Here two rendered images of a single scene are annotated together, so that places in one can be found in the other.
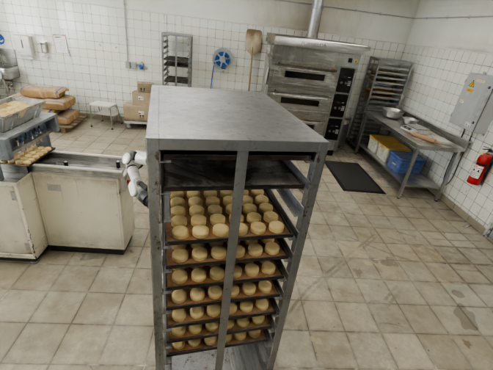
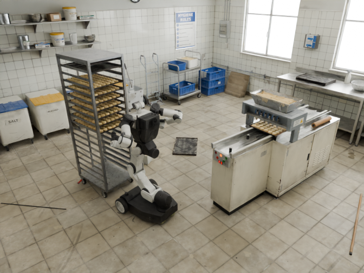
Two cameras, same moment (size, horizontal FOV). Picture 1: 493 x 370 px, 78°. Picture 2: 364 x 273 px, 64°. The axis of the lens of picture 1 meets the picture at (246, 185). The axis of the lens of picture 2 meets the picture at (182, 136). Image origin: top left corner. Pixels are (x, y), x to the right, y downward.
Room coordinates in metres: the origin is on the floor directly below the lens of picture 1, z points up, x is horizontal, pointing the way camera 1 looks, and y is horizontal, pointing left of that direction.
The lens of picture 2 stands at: (4.53, -0.86, 2.48)
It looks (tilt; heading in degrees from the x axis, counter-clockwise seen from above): 27 degrees down; 147
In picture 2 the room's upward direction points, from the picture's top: straight up
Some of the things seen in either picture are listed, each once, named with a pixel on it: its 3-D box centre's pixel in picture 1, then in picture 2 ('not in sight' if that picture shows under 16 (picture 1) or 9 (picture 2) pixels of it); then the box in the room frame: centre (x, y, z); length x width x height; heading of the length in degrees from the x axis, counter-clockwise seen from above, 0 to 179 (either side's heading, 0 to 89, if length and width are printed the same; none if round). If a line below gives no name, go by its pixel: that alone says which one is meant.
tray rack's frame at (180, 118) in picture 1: (209, 294); (98, 123); (1.04, 0.11, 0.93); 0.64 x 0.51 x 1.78; 17
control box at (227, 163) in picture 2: (127, 177); (221, 157); (2.38, 1.06, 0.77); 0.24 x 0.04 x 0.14; 5
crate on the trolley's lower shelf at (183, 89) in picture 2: not in sight; (182, 88); (-1.38, 2.96, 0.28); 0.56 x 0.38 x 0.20; 104
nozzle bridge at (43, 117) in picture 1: (17, 142); (272, 119); (2.29, 1.93, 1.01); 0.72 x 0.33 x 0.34; 5
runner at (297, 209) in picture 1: (268, 167); (77, 76); (1.10, -0.08, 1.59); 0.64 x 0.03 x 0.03; 17
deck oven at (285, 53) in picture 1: (303, 96); not in sight; (5.96, -0.87, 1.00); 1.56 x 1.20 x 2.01; 96
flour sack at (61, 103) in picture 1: (58, 101); not in sight; (5.48, 3.63, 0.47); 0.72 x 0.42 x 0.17; 12
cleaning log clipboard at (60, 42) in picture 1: (61, 45); not in sight; (6.08, 3.77, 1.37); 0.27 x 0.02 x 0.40; 96
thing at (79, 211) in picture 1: (89, 205); (240, 170); (2.34, 1.42, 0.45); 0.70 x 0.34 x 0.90; 95
